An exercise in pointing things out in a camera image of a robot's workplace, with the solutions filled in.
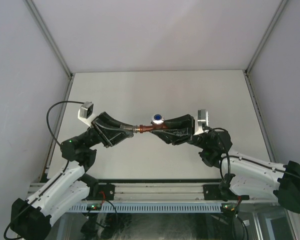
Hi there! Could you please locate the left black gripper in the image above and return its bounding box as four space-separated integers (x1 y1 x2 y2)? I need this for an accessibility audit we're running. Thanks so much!
79 112 136 150

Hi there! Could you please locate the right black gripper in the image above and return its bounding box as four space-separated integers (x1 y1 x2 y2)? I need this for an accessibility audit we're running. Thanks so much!
150 114 208 151

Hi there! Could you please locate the brown water faucet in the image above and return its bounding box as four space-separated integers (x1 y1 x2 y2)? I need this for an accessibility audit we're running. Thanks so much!
135 114 168 134

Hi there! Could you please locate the silver tee pipe fitting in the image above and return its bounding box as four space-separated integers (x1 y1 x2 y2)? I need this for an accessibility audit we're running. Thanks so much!
121 125 139 133

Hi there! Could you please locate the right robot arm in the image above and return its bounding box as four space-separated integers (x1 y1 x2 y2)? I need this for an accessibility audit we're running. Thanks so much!
150 113 300 214

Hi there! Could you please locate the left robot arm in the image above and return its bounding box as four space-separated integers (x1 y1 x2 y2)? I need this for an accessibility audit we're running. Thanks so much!
7 110 135 240

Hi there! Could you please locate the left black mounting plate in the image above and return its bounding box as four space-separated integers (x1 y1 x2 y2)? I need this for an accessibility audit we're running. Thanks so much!
88 183 115 201

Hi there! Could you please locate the black mounting plate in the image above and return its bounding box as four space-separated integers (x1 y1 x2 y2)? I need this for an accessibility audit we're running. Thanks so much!
88 183 115 201
202 183 249 201

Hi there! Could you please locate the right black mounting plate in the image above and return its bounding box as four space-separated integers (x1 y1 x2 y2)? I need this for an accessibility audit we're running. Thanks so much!
202 183 249 201

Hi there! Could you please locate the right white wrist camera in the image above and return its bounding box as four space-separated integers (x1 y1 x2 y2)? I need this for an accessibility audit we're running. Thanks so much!
194 109 209 136

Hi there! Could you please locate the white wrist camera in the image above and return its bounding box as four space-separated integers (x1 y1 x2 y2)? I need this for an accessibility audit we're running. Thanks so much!
194 109 209 136
78 101 95 127

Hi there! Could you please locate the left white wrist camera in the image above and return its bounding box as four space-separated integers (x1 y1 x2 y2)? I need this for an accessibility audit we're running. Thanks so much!
78 101 95 127

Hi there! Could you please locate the left camera black cable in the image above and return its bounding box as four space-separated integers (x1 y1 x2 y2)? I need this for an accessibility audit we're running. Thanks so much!
46 100 87 148

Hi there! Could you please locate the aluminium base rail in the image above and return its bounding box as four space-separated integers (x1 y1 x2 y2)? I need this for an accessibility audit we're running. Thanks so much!
26 181 298 202

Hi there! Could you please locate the blue slotted cable duct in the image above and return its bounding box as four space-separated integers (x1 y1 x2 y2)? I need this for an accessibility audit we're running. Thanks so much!
68 202 222 214

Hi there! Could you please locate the right aluminium frame post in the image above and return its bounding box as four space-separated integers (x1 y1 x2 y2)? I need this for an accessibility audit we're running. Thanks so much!
244 0 289 101

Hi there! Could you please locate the aluminium frame post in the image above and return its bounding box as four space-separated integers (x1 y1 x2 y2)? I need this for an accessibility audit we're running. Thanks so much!
23 0 74 101
244 0 289 101

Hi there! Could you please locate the left aluminium frame post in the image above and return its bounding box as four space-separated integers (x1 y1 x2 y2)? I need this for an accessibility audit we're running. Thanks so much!
23 0 74 101

